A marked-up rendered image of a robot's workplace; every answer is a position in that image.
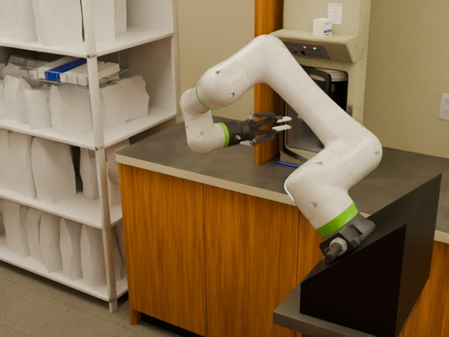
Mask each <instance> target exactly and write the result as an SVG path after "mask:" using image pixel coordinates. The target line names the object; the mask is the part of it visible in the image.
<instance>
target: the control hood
mask: <svg viewBox="0 0 449 337"><path fill-rule="evenodd" d="M269 35H273V36H275V37H277V38H279V39H280V40H281V41H284V42H290V43H302V44H309V45H320V46H324V47H325V49H326V52H327V54H328V56H329V59H324V58H315V59H322V60H333V61H339V62H349V63H355V62H356V60H357V40H358V36H356V35H343V34H336V33H332V34H331V35H330V36H326V37H319V36H315V35H313V31H301V30H294V29H280V30H278V31H274V32H272V33H270V34H269ZM293 56H299V57H305V58H313V57H307V56H301V55H293Z"/></svg>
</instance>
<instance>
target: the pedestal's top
mask: <svg viewBox="0 0 449 337"><path fill-rule="evenodd" d="M309 273H310V272H309ZM305 278H306V276H305V277H304V278H303V279H302V280H301V282H302V281H303V280H304V279H305ZM301 282H300V283H299V284H298V285H297V286H296V287H295V288H294V290H293V291H292V292H291V293H290V294H289V295H288V296H287V297H286V298H285V299H284V300H283V301H282V302H281V303H280V305H279V306H278V307H277V308H276V309H275V310H274V311H273V323H274V324H276V325H278V326H282V327H284V328H288V329H290V330H294V331H297V332H300V333H303V334H306V335H309V336H312V337H377V336H374V335H371V334H367V333H364V332H360V331H358V330H354V329H351V328H347V327H345V326H340V325H338V324H334V323H331V322H328V321H325V320H321V319H318V318H314V317H312V316H308V315H305V314H301V313H299V310H300V291H301ZM420 298H421V294H420V295H419V297H418V299H417V301H416V303H415V304H414V307H413V308H412V310H411V312H410V314H409V316H408V317H407V319H406V321H405V323H404V325H403V326H402V329H401V330H400V332H399V334H398V336H397V337H399V336H400V334H401V333H402V330H403V329H404V327H405V326H406V324H407V322H408V320H409V319H410V317H411V315H412V313H413V312H414V310H415V309H416V306H417V305H418V303H419V301H420Z"/></svg>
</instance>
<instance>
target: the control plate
mask: <svg viewBox="0 0 449 337"><path fill-rule="evenodd" d="M282 42H283V43H284V45H285V47H286V48H287V49H288V50H289V51H290V53H291V55H301V56H307V57H313V58H324V59H329V56H328V54H327V52H326V49H325V47H324V46H320V45H309V44H302V43H290V42H284V41H282ZM304 46H305V47H306V48H304ZM314 47H315V48H316V49H313V48H314ZM294 51H297V53H294ZM301 51H304V52H305V54H306V55H303V54H302V53H301ZM309 53H310V54H309ZM315 53H316V55H314V54H315ZM320 54H322V55H320Z"/></svg>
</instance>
